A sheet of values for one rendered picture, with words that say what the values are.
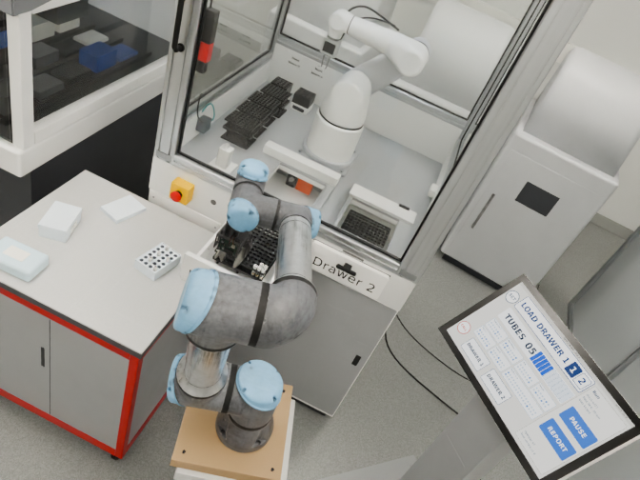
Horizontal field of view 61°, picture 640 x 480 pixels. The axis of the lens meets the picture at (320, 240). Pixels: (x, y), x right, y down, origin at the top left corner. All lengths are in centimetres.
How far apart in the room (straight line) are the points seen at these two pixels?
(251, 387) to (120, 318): 56
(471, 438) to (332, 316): 64
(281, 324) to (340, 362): 132
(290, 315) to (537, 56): 92
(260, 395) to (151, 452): 110
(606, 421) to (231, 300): 104
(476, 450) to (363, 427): 85
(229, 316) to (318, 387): 150
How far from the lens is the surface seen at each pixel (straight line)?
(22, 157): 205
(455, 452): 198
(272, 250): 183
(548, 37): 151
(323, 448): 252
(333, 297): 202
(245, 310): 93
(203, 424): 151
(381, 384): 281
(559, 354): 166
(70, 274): 183
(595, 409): 162
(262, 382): 132
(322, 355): 225
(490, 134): 159
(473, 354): 170
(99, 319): 172
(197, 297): 93
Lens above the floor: 211
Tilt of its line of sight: 39 degrees down
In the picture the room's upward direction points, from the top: 23 degrees clockwise
